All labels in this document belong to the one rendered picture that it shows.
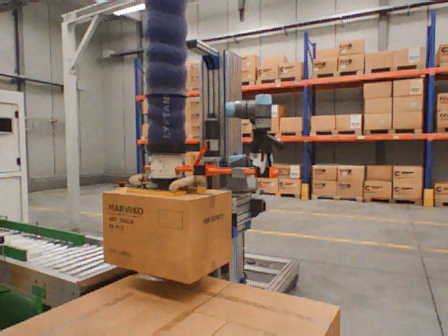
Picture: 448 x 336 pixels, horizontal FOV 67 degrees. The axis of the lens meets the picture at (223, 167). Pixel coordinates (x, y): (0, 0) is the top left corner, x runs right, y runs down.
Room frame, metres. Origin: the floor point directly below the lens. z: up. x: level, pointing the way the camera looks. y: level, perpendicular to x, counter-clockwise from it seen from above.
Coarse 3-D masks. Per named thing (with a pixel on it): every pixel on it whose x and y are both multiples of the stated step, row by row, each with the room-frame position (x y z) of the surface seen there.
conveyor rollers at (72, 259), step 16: (0, 240) 2.90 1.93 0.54; (16, 240) 2.86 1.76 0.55; (32, 240) 2.88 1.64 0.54; (48, 240) 2.90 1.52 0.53; (32, 256) 2.43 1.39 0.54; (48, 256) 2.43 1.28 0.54; (64, 256) 2.44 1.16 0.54; (80, 256) 2.45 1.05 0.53; (96, 256) 2.46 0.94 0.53; (64, 272) 2.14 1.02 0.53; (80, 272) 2.14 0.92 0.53; (96, 272) 2.14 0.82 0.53
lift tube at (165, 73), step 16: (144, 0) 1.84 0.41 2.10; (160, 0) 1.78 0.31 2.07; (176, 0) 1.80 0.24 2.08; (160, 16) 1.79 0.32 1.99; (176, 16) 1.82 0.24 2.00; (144, 32) 1.84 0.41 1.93; (160, 32) 1.78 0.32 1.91; (176, 32) 1.80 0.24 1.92; (160, 48) 1.78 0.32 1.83; (176, 48) 1.81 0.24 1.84; (160, 64) 1.78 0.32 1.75; (176, 64) 1.81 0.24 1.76; (160, 80) 1.78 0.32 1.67; (176, 80) 1.80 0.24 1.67; (144, 96) 1.88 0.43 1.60
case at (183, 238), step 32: (128, 192) 1.83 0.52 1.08; (192, 192) 1.83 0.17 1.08; (224, 192) 1.85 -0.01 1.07; (128, 224) 1.77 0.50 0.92; (160, 224) 1.65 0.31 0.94; (192, 224) 1.58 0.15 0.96; (224, 224) 1.84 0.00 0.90; (128, 256) 1.77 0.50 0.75; (160, 256) 1.66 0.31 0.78; (192, 256) 1.58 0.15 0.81; (224, 256) 1.83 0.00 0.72
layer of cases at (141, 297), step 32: (128, 288) 1.84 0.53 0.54; (160, 288) 1.84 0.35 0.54; (192, 288) 1.84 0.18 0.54; (224, 288) 1.84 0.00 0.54; (256, 288) 1.83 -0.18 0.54; (32, 320) 1.50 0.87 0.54; (64, 320) 1.50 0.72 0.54; (96, 320) 1.49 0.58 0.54; (128, 320) 1.49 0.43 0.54; (160, 320) 1.49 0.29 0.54; (192, 320) 1.49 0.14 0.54; (224, 320) 1.49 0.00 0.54; (256, 320) 1.48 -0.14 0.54; (288, 320) 1.48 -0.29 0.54; (320, 320) 1.48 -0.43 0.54
